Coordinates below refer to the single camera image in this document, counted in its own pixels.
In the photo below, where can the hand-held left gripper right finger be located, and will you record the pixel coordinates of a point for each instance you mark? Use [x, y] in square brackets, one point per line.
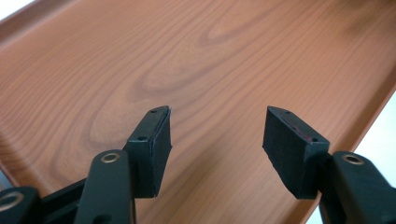
[292, 149]

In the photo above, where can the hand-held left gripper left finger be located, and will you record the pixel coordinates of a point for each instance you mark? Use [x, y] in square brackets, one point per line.
[149, 149]

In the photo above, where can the wood-grain brown tray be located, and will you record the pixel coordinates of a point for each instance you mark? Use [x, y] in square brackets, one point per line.
[218, 62]

